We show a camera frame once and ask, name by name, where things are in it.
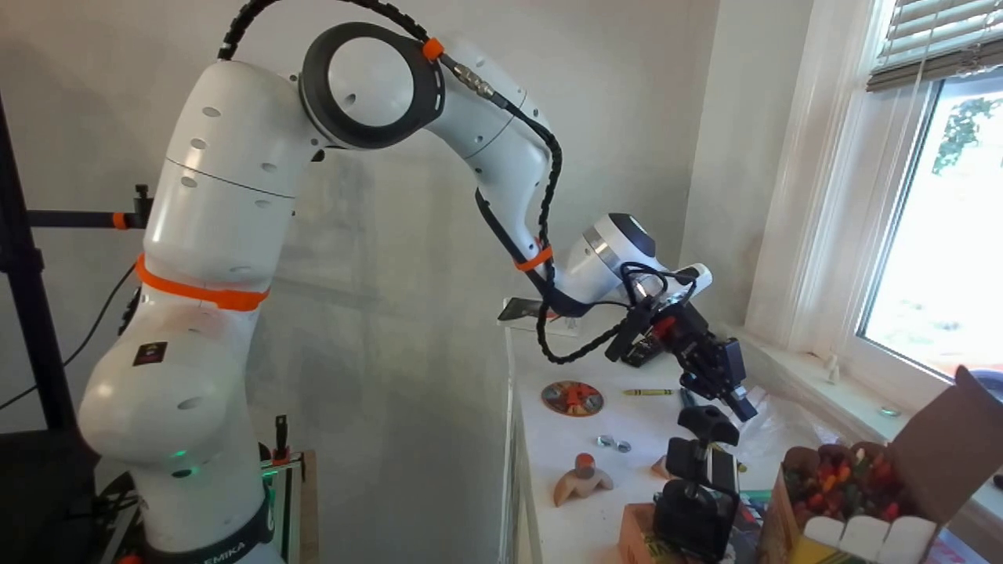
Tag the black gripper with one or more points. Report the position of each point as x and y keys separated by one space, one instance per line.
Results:
x=711 y=369

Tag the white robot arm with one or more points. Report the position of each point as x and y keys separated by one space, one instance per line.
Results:
x=167 y=398

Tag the green crayon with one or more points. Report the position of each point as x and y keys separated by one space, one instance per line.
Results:
x=646 y=394

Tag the cardboard box of toys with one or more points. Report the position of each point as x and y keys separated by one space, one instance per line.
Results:
x=884 y=501

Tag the wooden tray box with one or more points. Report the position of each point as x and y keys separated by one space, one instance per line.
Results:
x=636 y=538

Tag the colourful round disc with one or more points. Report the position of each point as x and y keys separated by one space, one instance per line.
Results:
x=570 y=398

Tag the small figurine toy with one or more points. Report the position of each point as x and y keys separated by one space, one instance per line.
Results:
x=582 y=480

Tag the bird picture book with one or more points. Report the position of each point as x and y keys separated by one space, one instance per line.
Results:
x=519 y=308

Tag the window blind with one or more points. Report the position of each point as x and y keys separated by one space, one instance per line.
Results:
x=939 y=39

